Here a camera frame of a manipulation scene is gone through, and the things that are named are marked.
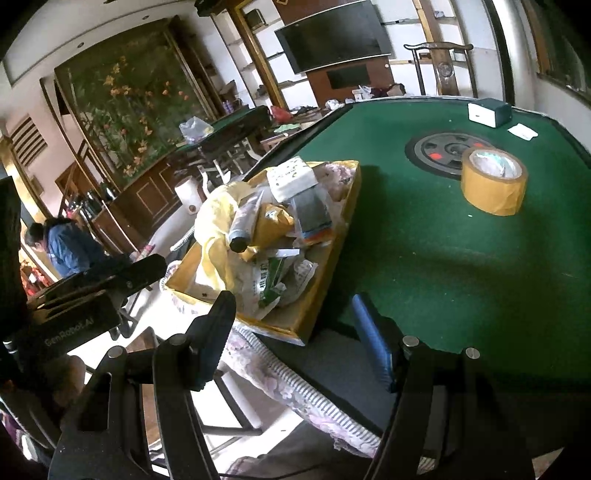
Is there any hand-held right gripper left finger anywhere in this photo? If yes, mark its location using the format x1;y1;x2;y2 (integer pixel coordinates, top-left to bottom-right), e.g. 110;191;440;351
48;291;237;480

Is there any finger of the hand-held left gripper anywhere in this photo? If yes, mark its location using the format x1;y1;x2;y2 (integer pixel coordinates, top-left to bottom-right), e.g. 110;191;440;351
106;254;168;305

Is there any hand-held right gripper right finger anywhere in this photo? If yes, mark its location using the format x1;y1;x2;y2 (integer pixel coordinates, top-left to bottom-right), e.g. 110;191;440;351
352;293;536;480

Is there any yellow wooden tray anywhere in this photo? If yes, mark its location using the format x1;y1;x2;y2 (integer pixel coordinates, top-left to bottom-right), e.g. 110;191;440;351
166;159;361;347

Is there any green white foil packet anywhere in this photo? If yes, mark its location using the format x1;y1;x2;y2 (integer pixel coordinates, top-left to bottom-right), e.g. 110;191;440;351
231;256;319;319

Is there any grey squeeze tube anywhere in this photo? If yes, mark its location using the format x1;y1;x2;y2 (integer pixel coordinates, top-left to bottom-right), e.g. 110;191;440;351
228;189;266;254

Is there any small white patterned box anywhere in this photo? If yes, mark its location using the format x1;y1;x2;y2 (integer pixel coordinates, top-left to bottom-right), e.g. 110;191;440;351
267;157;319;201

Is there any person's left hand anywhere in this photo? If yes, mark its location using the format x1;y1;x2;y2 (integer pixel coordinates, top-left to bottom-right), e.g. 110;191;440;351
48;356;88;407

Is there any clear plastic bag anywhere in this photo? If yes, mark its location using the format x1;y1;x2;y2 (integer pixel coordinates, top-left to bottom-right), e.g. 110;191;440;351
179;116;214;146

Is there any large flower painting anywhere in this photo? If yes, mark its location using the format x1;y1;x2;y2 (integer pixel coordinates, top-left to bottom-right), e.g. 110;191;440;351
54;28;218;190

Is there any green mahjong table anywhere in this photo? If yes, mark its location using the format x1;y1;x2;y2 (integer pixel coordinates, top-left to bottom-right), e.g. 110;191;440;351
178;105;273;171

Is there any yellow tape roll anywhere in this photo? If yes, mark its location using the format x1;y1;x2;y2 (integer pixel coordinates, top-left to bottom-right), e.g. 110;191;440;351
461;147;528;217

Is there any grey table centre disc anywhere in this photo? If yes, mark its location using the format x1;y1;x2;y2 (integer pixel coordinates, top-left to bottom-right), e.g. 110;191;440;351
405;133;502;180

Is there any dark green white box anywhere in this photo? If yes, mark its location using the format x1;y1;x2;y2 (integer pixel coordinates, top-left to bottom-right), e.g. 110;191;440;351
467;99;512;128

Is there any dark wooden chair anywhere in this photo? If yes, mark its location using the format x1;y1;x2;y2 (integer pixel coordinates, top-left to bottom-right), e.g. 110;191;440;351
404;42;476;97

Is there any black flat television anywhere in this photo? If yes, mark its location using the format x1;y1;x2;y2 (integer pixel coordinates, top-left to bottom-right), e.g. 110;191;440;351
274;0;393;75

